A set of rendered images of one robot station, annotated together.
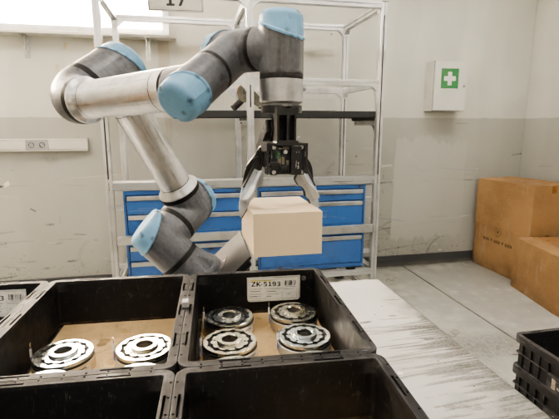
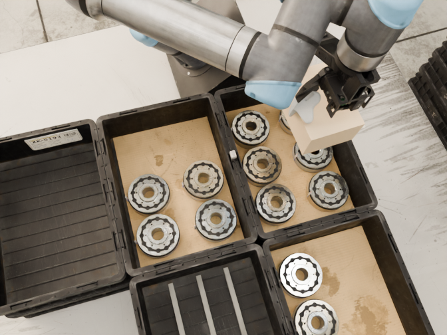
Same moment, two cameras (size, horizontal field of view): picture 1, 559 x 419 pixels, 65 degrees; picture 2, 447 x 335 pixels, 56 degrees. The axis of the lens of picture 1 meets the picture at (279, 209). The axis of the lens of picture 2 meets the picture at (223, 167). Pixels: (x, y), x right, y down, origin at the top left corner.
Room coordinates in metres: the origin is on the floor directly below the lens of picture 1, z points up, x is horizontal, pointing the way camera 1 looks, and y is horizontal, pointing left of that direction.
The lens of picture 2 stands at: (0.40, 0.30, 1.85)
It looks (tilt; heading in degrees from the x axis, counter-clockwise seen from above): 69 degrees down; 344
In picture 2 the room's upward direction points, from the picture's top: 9 degrees clockwise
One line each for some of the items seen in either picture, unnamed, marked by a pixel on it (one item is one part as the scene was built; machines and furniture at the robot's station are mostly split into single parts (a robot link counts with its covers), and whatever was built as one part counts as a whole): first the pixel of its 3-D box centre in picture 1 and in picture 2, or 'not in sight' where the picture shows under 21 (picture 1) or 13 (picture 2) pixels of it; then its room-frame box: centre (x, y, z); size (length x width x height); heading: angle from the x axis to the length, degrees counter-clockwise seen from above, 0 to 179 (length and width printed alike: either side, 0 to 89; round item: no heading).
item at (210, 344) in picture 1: (230, 342); (262, 164); (0.76, 0.09, 0.86); 0.10 x 0.10 x 0.01
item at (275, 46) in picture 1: (279, 45); (381, 11); (0.78, 0.00, 1.40); 0.09 x 0.08 x 0.11; 57
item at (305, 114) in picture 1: (282, 115); not in sight; (2.96, -0.02, 1.32); 1.20 x 0.45 x 0.06; 102
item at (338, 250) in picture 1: (312, 228); not in sight; (2.76, -0.22, 0.60); 0.72 x 0.03 x 0.56; 102
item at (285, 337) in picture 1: (304, 336); (314, 150); (0.79, -0.05, 0.86); 0.10 x 0.10 x 0.01
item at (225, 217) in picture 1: (187, 234); not in sight; (2.60, 0.57, 0.60); 0.72 x 0.03 x 0.56; 102
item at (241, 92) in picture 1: (250, 97); not in sight; (2.91, 0.19, 1.44); 0.25 x 0.16 x 0.18; 102
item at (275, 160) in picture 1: (282, 140); (347, 78); (0.77, 0.00, 1.24); 0.09 x 0.08 x 0.12; 12
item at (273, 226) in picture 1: (278, 224); (316, 107); (0.80, 0.00, 1.08); 0.16 x 0.12 x 0.07; 12
